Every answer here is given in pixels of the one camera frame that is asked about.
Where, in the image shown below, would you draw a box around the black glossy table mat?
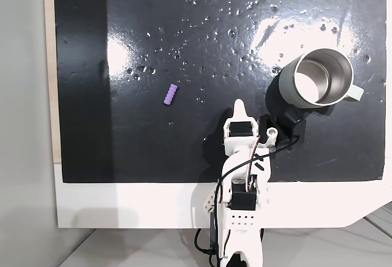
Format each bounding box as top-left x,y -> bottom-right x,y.
53,0 -> 388,184

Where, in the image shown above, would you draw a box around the purple ribbed pen grip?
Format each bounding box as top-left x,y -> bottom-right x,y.
163,83 -> 179,106

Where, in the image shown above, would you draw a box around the red white servo wires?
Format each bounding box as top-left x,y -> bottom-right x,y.
243,137 -> 263,193

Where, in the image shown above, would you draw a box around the light wooden board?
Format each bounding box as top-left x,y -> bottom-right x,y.
42,0 -> 64,164

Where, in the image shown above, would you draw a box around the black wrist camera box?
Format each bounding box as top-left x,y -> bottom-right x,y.
259,107 -> 307,146

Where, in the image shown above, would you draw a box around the green steel-lined mug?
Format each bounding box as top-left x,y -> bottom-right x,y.
277,48 -> 366,110

